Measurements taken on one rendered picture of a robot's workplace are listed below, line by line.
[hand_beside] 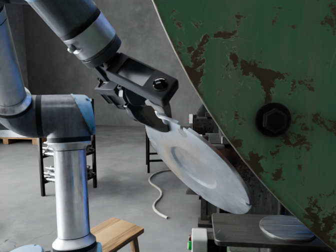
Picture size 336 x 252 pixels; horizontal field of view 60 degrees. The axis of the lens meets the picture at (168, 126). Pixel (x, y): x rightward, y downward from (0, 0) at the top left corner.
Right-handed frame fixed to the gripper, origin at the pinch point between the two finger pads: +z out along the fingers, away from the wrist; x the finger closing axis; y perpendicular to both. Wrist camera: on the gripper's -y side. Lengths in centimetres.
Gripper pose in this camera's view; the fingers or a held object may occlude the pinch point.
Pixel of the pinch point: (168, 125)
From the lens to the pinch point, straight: 58.0
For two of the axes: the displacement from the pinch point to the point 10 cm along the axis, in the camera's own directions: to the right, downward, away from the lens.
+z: 4.9, 6.2, 6.1
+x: -5.0, 7.7, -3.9
